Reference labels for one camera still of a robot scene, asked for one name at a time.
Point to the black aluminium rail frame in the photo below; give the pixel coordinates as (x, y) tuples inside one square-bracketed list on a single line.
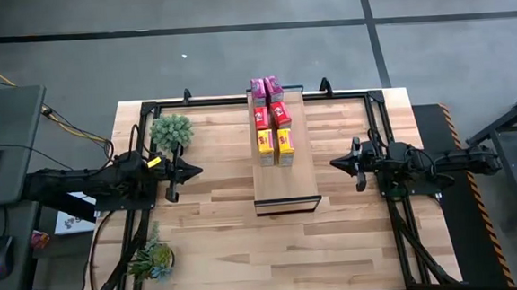
[(211, 102)]

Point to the round green plant, white pot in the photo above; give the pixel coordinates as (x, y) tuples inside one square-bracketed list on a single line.
[(171, 131)]

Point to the Corn Pops cereal box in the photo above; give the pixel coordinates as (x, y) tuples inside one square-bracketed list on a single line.
[(285, 145), (265, 144)]

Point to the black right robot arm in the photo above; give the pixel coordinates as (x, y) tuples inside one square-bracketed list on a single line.
[(466, 161)]

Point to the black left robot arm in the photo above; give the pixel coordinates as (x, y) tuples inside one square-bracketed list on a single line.
[(76, 183)]

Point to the yellow tag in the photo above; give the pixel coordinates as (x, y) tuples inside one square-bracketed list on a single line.
[(154, 162)]

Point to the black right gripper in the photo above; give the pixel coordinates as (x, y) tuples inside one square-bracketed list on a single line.
[(360, 181)]

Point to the Raisin Bran cereal box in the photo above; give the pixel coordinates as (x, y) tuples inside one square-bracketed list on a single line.
[(258, 91), (274, 88)]

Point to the black mat with hazard stripes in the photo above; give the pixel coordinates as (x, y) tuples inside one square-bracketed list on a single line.
[(470, 222)]

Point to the black computer mouse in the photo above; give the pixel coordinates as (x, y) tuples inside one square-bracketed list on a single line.
[(0, 255)]

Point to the grey metal stand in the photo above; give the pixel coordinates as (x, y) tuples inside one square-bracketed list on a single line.
[(512, 179)]

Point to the pink snack bag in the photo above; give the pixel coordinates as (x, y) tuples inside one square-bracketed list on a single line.
[(39, 239)]

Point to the wooden shelf with black frame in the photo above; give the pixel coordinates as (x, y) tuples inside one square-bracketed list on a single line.
[(290, 179)]

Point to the spiky green succulent plant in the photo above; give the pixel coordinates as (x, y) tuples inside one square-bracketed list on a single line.
[(153, 259)]

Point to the Froot Loops cereal box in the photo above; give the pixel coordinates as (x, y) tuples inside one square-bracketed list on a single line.
[(261, 118), (281, 114)]

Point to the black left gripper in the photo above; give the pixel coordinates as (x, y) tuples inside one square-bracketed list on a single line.
[(173, 193)]

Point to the white printed sheet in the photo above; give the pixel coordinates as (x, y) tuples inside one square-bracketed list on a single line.
[(67, 219)]

